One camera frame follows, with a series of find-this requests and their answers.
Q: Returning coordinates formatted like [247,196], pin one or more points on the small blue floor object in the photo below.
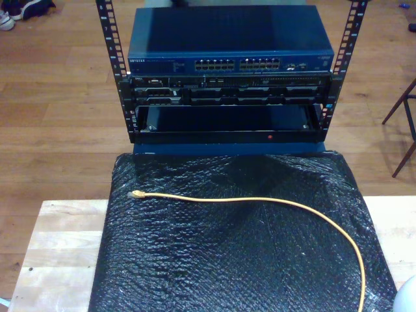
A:
[403,5]

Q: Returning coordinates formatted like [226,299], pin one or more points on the dark sneaker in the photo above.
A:
[32,9]

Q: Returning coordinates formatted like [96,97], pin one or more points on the white sneaker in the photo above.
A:
[6,21]

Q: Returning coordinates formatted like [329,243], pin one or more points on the blue network switch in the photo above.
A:
[227,32]

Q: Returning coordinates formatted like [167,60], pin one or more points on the black rack server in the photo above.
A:
[227,92]

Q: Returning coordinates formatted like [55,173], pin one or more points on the black perforated rack post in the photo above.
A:
[107,32]
[356,32]

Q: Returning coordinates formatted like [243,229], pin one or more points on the black bubble wrap mat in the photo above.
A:
[227,260]

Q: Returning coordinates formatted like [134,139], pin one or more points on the brown wooden chair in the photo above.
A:
[395,108]

